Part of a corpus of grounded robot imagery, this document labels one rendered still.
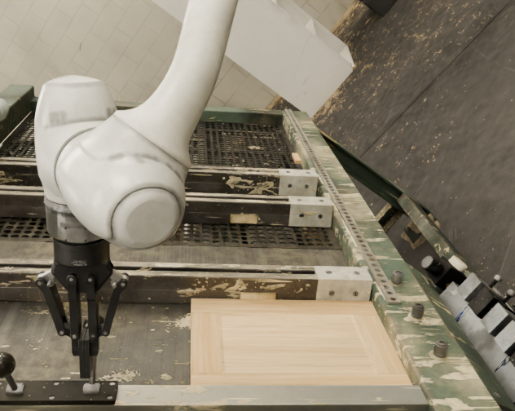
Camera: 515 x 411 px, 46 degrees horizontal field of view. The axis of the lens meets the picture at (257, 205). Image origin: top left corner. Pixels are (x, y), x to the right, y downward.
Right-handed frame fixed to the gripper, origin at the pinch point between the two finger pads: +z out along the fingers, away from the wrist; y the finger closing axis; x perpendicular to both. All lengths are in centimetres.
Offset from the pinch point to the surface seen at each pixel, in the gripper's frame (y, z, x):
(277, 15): 84, -8, 429
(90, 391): -0.3, 10.1, 3.7
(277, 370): 32.2, 14.2, 14.0
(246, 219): 32, 14, 81
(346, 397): 42.7, 11.8, 3.8
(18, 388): -11.5, 9.8, 4.0
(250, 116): 42, 12, 189
